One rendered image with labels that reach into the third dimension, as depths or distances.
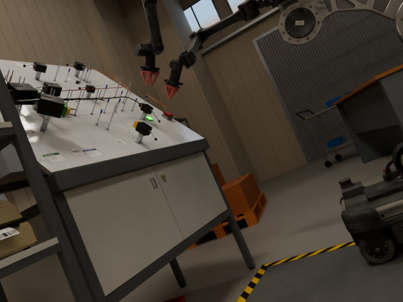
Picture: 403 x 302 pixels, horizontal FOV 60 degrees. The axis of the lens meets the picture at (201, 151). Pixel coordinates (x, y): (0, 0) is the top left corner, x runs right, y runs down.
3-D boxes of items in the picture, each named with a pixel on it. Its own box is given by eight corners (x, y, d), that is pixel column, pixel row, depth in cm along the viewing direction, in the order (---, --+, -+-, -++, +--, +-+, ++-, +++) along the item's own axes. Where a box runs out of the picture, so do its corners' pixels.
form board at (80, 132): (50, 177, 119) (51, 172, 119) (-100, 53, 153) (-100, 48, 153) (203, 141, 223) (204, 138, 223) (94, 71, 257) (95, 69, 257)
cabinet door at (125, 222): (184, 239, 169) (152, 166, 171) (105, 296, 120) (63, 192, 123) (180, 241, 170) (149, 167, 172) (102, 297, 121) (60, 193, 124)
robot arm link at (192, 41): (196, 29, 220) (205, 44, 224) (188, 33, 222) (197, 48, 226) (186, 48, 184) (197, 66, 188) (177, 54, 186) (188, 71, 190)
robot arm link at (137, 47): (164, 50, 191) (159, 37, 193) (147, 47, 183) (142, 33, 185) (152, 62, 199) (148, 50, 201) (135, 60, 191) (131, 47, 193)
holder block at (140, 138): (149, 152, 167) (156, 134, 164) (131, 139, 171) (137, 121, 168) (154, 151, 172) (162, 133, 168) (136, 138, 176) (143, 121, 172)
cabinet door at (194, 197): (228, 208, 217) (203, 150, 220) (185, 239, 169) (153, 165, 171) (225, 210, 218) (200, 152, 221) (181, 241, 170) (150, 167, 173)
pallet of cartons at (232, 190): (274, 199, 458) (251, 147, 463) (256, 225, 339) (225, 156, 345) (215, 221, 489) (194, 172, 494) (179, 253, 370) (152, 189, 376)
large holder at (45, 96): (8, 118, 139) (16, 85, 134) (54, 128, 148) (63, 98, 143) (7, 126, 133) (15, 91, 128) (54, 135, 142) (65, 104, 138)
